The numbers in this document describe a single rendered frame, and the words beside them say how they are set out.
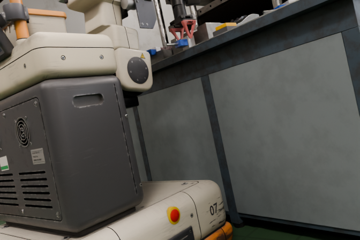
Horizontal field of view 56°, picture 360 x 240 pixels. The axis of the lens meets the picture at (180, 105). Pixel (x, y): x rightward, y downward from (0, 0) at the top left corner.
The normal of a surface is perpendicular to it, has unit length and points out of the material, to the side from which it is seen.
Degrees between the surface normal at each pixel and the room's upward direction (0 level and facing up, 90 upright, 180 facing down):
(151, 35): 90
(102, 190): 90
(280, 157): 90
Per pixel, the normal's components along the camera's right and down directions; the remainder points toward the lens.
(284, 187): -0.77, 0.15
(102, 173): 0.73, -0.17
